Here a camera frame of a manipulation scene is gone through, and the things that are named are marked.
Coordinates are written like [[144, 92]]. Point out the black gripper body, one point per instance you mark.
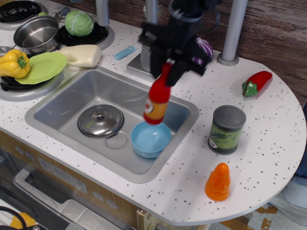
[[179, 38]]

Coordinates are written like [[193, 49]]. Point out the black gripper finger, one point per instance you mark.
[[158, 58], [178, 68]]

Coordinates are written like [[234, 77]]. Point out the red ketchup bottle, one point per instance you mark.
[[158, 97]]

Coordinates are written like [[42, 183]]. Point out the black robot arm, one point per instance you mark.
[[192, 10]]

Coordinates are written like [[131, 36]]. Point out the grey sink basin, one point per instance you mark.
[[57, 116]]

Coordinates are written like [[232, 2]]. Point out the silver faucet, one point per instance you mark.
[[140, 65]]

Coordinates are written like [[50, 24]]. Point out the purple toy onion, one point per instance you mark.
[[206, 47]]

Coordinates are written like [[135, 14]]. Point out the grey support pole right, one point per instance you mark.
[[228, 57]]

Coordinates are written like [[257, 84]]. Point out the grey support pole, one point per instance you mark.
[[228, 57], [102, 12]]

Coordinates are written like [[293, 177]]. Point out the black stove burner rear right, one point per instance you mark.
[[100, 36]]

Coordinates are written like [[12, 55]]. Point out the black stove burner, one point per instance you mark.
[[100, 36], [15, 13], [13, 91]]

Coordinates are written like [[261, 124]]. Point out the grey support pole left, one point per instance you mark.
[[102, 12]]

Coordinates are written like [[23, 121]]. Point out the light blue bowl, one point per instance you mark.
[[149, 140]]

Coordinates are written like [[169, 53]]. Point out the red chili pepper toy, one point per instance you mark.
[[254, 84]]

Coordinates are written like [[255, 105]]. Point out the green pea can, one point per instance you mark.
[[226, 129]]

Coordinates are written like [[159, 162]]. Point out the steel pot lid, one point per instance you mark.
[[101, 121]]

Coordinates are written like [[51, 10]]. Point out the green toy cabbage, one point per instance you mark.
[[79, 23]]

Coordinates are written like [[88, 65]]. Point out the green plate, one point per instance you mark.
[[43, 67]]

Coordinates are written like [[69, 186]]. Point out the steel pot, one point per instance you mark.
[[38, 35]]

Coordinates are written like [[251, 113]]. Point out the orange toy carrot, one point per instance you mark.
[[217, 186]]

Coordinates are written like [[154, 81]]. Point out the yellow bell pepper toy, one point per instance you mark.
[[14, 64]]

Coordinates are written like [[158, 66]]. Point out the black stove burner front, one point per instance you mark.
[[13, 91]]

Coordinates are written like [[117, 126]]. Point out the black stove burner rear left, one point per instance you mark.
[[15, 13]]

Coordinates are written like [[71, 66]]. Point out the light blue handle utensil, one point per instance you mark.
[[125, 52]]

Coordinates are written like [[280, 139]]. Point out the oven door handle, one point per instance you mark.
[[77, 215]]

